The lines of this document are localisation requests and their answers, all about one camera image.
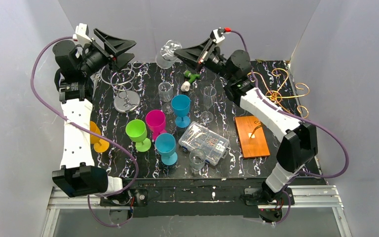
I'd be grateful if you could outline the purple cable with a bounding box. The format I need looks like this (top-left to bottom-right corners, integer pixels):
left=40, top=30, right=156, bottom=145
left=230, top=30, right=350, bottom=225
left=30, top=36, right=140, bottom=228

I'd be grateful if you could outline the orange plastic wine glass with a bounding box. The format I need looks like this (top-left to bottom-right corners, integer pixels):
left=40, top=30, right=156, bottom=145
left=90, top=121, right=110, bottom=153

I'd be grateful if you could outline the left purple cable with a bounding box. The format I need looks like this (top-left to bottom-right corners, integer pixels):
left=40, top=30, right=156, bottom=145
left=30, top=36, right=140, bottom=228

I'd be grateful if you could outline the gold wire wine glass rack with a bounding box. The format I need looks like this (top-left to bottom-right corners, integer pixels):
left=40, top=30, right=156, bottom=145
left=234, top=68, right=310, bottom=160

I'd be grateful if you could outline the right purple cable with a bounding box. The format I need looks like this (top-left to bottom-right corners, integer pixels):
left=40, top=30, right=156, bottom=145
left=230, top=30, right=350, bottom=225

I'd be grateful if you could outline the clear wine glass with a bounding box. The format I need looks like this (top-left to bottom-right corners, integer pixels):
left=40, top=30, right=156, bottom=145
left=201, top=86, right=217, bottom=123

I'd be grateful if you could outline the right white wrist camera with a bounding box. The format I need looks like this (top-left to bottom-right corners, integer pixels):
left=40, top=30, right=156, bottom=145
left=210, top=28, right=232, bottom=46

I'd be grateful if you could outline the clear plastic screw box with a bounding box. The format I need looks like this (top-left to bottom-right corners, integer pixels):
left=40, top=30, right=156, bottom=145
left=178, top=121, right=230, bottom=166

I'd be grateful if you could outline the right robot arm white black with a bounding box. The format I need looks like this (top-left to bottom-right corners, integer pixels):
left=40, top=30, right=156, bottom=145
left=174, top=39, right=318, bottom=199

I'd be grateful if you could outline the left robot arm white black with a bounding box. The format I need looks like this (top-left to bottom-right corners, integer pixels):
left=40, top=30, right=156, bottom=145
left=52, top=27, right=136, bottom=197

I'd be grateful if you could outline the clear glass back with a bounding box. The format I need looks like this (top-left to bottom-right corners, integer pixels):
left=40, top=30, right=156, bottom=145
left=158, top=81, right=174, bottom=114

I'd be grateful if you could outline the green white toy drill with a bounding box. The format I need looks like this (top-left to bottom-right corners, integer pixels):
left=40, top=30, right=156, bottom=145
left=181, top=70, right=200, bottom=92

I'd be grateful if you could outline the magenta plastic wine glass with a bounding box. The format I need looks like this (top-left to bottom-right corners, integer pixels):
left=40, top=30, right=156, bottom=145
left=146, top=110, right=166, bottom=141

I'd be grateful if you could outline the green plastic wine glass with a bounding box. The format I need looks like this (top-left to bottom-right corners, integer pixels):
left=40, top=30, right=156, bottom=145
left=125, top=119, right=152, bottom=152

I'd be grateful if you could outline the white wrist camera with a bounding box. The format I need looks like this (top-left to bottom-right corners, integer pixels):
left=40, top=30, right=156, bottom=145
left=72, top=23, right=92, bottom=46
left=210, top=28, right=232, bottom=46

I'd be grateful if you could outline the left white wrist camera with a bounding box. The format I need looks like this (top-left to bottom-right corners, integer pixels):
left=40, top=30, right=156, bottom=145
left=72, top=23, right=92, bottom=46

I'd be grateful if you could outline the blue plastic wine glass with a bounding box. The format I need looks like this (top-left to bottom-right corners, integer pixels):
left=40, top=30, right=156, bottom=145
left=155, top=133, right=178, bottom=166

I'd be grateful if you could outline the clear glass front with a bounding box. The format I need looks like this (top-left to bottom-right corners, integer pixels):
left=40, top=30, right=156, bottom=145
left=189, top=149, right=206, bottom=174

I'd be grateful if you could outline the silver wire wine glass rack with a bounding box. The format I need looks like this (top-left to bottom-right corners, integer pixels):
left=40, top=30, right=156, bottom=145
left=99, top=62, right=141, bottom=113

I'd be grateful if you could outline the teal plastic wine glass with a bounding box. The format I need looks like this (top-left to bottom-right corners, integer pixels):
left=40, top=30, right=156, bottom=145
left=171, top=94, right=191, bottom=128

